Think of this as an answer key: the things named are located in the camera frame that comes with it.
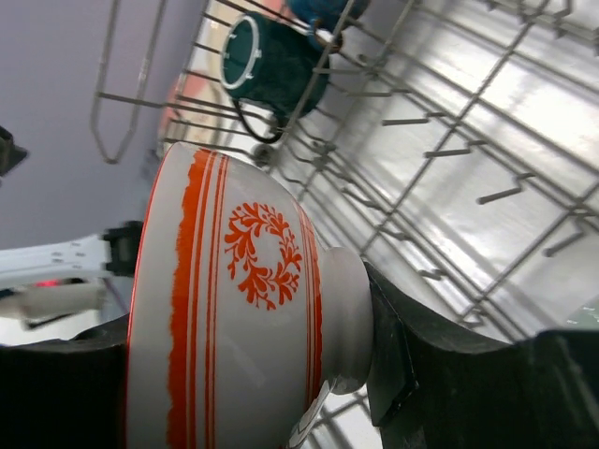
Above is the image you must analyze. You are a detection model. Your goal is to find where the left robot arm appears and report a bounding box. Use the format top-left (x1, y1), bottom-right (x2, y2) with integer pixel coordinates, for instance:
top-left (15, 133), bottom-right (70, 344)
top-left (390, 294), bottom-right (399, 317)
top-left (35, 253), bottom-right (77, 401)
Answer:
top-left (1, 221), bottom-right (143, 329)

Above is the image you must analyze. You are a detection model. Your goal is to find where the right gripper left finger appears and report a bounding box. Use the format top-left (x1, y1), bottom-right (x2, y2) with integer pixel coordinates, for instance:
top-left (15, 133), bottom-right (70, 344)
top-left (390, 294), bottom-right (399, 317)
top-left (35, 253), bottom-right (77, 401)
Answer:
top-left (1, 316), bottom-right (128, 448)

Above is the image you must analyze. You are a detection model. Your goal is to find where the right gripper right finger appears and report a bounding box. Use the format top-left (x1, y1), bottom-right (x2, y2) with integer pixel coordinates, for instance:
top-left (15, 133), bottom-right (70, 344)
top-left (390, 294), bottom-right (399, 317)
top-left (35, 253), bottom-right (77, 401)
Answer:
top-left (367, 266), bottom-right (598, 448)

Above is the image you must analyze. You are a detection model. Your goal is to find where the dark blue mug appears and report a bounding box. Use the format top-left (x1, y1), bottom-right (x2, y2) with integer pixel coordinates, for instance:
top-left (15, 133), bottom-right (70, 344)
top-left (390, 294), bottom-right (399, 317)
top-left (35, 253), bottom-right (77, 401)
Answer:
top-left (285, 0), bottom-right (349, 31)

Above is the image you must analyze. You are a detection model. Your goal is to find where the pink and cream plate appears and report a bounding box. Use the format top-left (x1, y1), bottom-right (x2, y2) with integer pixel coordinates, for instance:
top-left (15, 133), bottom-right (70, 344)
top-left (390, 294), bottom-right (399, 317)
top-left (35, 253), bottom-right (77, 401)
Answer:
top-left (157, 72), bottom-right (224, 145)

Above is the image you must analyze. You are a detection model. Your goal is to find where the orange patterned bowl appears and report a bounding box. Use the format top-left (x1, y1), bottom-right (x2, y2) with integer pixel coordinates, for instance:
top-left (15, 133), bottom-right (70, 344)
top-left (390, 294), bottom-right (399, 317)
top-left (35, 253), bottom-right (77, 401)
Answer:
top-left (124, 143), bottom-right (373, 448)

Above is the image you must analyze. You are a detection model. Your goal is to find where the dark green mug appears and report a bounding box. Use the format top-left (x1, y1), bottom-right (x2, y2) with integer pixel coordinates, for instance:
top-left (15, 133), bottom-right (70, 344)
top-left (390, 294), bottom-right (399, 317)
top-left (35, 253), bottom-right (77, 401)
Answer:
top-left (220, 11), bottom-right (329, 144)

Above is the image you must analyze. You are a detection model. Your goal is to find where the grey wire dish rack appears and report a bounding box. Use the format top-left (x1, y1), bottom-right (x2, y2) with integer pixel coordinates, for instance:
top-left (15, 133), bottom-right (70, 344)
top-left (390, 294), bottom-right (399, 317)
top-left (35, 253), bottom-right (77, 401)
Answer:
top-left (89, 0), bottom-right (599, 449)

